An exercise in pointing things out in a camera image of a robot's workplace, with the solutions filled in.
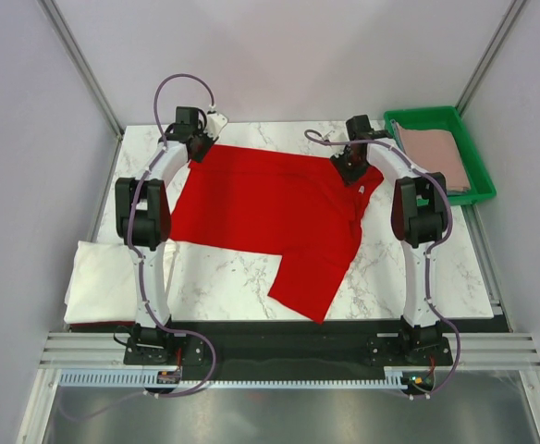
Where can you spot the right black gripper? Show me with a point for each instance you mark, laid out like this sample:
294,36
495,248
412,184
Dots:
348,178

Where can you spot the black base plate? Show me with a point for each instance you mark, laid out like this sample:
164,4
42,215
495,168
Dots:
285,350

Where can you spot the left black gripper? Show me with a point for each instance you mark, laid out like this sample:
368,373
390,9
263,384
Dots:
200,157

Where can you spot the pink t shirt in bin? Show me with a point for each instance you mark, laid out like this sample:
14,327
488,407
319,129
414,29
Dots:
435,150

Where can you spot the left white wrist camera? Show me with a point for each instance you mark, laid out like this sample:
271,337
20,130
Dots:
215,123

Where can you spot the left aluminium corner post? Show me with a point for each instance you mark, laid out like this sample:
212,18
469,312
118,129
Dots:
67,38

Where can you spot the right aluminium corner post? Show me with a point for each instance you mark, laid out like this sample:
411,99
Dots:
490,53

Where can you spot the folded white t shirt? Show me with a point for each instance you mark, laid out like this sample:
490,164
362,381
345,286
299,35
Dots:
109,283

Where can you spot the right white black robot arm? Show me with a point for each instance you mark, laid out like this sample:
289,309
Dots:
421,221

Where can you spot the red t shirt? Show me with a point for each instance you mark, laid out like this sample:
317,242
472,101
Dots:
291,205

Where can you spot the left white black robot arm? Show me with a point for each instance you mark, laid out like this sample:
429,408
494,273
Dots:
143,217

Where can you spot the aluminium corner post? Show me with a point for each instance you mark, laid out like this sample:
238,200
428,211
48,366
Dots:
490,53
67,38

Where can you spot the white slotted cable duct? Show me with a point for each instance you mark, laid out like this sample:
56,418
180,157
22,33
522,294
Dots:
155,379

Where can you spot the green plastic bin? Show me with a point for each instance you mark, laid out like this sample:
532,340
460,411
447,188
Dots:
446,117

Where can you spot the folded dark red shirt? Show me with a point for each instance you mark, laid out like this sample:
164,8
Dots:
98,326

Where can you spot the aluminium front frame rail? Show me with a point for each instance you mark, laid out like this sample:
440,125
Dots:
478,351

